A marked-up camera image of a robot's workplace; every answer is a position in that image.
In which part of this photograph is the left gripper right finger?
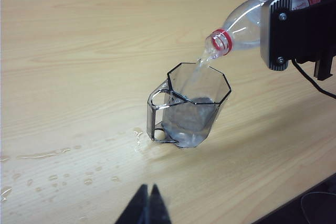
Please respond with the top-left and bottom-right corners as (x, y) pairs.
(148, 183), (173, 224)

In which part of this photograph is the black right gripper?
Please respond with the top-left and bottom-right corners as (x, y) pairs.
(259, 0), (336, 82)

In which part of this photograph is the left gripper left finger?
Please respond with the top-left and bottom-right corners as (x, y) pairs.
(114, 183), (149, 224)

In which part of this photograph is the clear mineral water bottle red label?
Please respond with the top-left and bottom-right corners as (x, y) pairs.
(204, 0), (325, 61)

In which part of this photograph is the grey transparent plastic mug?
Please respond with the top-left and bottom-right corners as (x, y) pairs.
(146, 62), (232, 150)

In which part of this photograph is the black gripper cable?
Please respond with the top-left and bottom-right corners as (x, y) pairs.
(290, 58), (336, 97)

